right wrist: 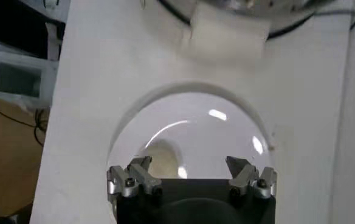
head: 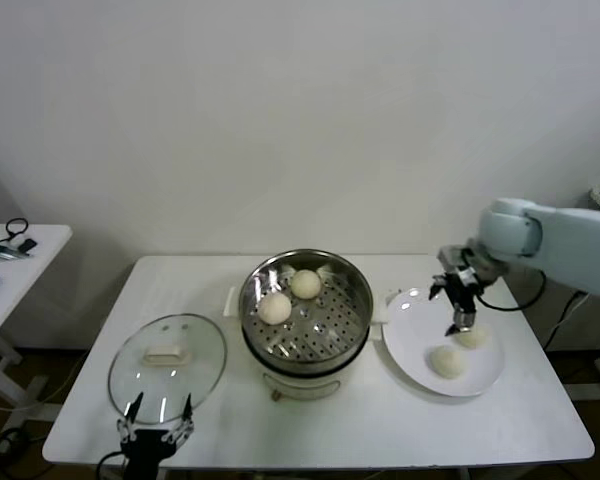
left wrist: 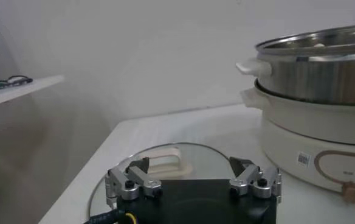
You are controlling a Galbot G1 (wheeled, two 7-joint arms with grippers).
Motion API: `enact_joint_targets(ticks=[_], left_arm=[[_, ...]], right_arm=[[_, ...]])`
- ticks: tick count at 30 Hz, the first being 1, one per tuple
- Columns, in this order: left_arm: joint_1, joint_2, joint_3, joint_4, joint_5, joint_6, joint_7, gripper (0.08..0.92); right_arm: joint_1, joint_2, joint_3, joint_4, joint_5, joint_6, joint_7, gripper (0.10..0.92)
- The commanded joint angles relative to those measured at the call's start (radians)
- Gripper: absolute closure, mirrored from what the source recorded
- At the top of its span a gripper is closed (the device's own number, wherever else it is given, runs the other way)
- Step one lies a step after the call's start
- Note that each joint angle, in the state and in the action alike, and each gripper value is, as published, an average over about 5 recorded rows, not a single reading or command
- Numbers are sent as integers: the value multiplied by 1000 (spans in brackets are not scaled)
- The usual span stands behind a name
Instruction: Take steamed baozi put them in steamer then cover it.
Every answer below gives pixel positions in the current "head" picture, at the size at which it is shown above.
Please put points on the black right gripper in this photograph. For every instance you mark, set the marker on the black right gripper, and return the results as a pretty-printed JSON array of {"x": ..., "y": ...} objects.
[{"x": 462, "y": 295}]

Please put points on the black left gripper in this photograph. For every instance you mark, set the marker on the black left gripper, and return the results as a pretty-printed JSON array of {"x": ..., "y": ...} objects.
[{"x": 145, "y": 450}]

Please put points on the white steamed baozi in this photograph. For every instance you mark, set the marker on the white steamed baozi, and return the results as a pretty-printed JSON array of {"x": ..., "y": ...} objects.
[
  {"x": 306, "y": 283},
  {"x": 275, "y": 307},
  {"x": 447, "y": 361},
  {"x": 475, "y": 340}
]

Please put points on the light blue right robot arm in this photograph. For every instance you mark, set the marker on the light blue right robot arm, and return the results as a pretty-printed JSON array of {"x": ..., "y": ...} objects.
[{"x": 555, "y": 240}]

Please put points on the stainless steel steamer basket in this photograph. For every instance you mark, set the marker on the stainless steel steamer basket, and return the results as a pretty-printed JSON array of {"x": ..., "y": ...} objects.
[{"x": 350, "y": 295}]

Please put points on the white round plate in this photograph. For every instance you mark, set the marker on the white round plate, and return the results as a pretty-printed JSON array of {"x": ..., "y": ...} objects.
[{"x": 410, "y": 340}]

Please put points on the cream electric cooker base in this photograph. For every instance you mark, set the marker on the cream electric cooker base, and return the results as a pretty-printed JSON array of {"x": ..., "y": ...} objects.
[{"x": 305, "y": 382}]

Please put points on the white side table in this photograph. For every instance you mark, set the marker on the white side table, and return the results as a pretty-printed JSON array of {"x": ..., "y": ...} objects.
[{"x": 45, "y": 260}]

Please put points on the small black item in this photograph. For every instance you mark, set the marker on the small black item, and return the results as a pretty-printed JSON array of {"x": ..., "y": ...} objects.
[{"x": 28, "y": 244}]

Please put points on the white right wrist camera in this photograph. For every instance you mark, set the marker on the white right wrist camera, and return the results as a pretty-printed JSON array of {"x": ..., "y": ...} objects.
[{"x": 450, "y": 256}]

